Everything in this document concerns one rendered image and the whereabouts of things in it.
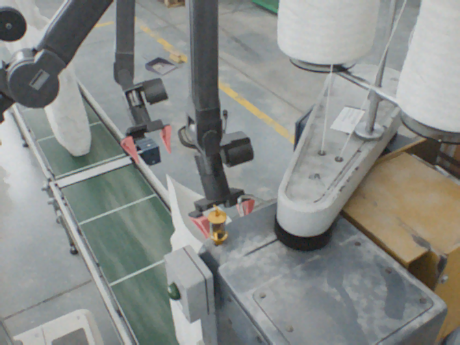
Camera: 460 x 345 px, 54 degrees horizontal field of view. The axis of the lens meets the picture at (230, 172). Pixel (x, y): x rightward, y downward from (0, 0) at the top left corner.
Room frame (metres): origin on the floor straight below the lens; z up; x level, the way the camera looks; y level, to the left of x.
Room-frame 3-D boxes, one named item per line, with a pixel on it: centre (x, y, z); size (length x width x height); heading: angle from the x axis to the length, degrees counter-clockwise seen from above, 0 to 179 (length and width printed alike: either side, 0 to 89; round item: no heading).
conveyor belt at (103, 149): (2.93, 1.30, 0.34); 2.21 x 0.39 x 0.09; 30
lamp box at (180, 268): (0.45, 0.07, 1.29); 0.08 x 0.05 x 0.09; 30
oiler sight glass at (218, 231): (0.49, 0.02, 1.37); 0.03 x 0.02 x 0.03; 30
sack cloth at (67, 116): (2.30, 0.94, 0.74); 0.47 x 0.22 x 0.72; 28
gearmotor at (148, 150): (2.25, 0.54, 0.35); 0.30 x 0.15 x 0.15; 30
